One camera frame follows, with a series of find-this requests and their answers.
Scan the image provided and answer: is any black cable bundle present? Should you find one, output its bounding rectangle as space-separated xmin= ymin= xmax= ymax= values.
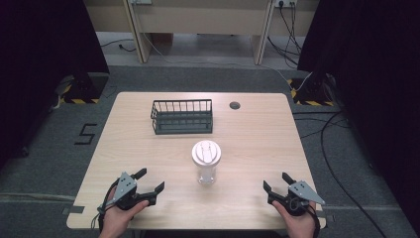
xmin=266 ymin=2 xmax=303 ymax=69

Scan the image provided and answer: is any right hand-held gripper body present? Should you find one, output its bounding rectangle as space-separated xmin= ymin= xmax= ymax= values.
xmin=267 ymin=179 xmax=326 ymax=217

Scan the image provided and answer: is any black stand base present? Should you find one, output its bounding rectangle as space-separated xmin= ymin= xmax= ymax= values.
xmin=54 ymin=72 xmax=110 ymax=105
xmin=286 ymin=72 xmax=335 ymax=107

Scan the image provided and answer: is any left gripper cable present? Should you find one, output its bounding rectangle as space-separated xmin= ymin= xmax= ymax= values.
xmin=90 ymin=178 xmax=120 ymax=232

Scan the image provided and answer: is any clear plastic cup white lid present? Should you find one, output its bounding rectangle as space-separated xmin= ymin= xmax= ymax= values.
xmin=191 ymin=140 xmax=223 ymax=185

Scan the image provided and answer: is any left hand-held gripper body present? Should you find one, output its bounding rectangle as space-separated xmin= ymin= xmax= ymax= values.
xmin=106 ymin=172 xmax=157 ymax=211

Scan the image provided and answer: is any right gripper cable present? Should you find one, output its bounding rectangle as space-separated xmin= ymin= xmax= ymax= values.
xmin=306 ymin=201 xmax=321 ymax=238

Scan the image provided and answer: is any beige desk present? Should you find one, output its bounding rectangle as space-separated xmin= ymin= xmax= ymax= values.
xmin=122 ymin=0 xmax=275 ymax=66

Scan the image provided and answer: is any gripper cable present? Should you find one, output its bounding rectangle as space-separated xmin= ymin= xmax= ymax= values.
xmin=306 ymin=201 xmax=321 ymax=238
xmin=90 ymin=178 xmax=120 ymax=232

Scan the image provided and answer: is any person's right hand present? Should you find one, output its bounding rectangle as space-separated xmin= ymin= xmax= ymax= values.
xmin=271 ymin=199 xmax=317 ymax=238

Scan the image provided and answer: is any person's left hand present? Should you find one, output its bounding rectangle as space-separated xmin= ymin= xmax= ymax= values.
xmin=98 ymin=186 xmax=151 ymax=238

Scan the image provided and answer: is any dark wire basket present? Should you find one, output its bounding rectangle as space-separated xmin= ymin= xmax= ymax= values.
xmin=151 ymin=98 xmax=214 ymax=136

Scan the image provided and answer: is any black curtain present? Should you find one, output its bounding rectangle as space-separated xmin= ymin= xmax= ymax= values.
xmin=0 ymin=0 xmax=111 ymax=171
xmin=297 ymin=0 xmax=420 ymax=229

